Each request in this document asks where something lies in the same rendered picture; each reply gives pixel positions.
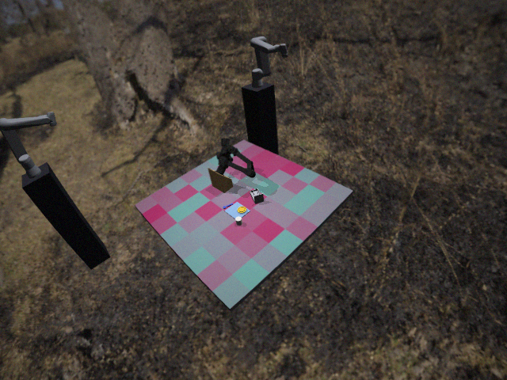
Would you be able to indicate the light blue flat mat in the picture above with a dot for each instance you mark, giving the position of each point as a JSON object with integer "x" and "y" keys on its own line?
{"x": 233, "y": 211}

